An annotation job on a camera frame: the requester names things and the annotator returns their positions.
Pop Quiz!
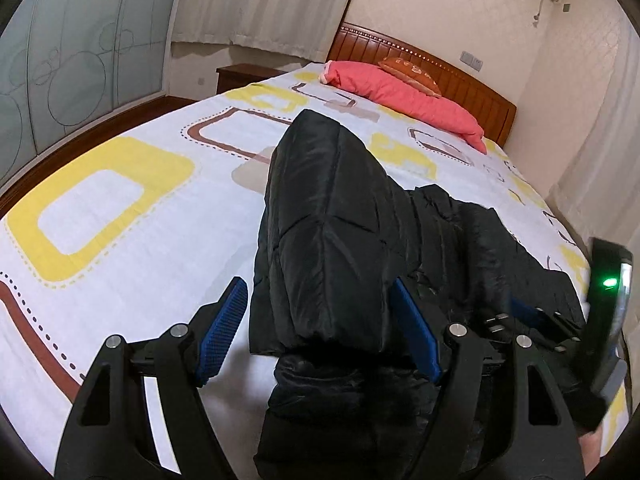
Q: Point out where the black quilted puffer jacket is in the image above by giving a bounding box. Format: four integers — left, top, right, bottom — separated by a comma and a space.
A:
250, 110, 585, 479

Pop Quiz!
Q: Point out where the white striped side curtain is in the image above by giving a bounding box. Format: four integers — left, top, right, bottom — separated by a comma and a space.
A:
546, 8, 640, 271

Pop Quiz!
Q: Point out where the white patterned bed sheet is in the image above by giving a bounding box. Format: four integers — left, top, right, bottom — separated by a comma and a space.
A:
0, 62, 629, 476

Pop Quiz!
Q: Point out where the orange patterned cushion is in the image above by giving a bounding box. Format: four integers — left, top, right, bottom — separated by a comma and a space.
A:
378, 58, 442, 98

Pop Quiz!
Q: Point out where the pink pillow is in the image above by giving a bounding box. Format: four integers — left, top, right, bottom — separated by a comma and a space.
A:
319, 61, 487, 155

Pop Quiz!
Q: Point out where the wooden headboard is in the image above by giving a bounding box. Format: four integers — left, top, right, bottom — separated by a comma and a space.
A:
326, 20, 518, 149

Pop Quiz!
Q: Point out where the wooden nightstand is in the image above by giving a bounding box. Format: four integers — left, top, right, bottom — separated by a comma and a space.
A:
216, 63, 284, 94

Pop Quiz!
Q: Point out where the frosted glass wardrobe door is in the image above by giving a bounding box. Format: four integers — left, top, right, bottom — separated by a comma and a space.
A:
1, 0, 174, 181

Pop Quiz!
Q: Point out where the white window curtain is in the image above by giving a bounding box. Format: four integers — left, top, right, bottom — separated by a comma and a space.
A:
172, 0, 349, 61

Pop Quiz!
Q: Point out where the wall switch panel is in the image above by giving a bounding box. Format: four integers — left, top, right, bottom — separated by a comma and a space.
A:
460, 51, 484, 72

